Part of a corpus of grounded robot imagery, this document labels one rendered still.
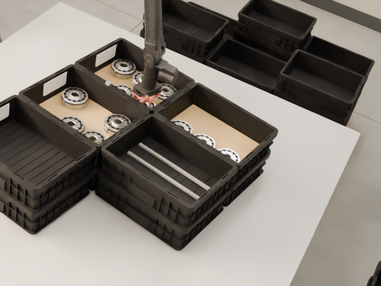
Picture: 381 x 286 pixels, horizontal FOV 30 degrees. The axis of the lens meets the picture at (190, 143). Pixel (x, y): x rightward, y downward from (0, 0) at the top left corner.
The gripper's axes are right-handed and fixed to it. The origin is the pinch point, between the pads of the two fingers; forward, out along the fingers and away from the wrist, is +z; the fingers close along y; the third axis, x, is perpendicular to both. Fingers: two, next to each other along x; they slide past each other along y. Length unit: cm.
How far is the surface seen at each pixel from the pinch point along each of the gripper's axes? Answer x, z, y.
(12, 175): -4, -2, -68
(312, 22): 18, 23, 172
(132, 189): -28.1, 4.3, -34.7
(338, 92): -26, 32, 136
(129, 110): -0.7, -1.2, -9.1
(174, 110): -9.6, 0.2, 7.9
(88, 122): 8.0, 5.2, -21.1
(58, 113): 18.9, 5.4, -26.4
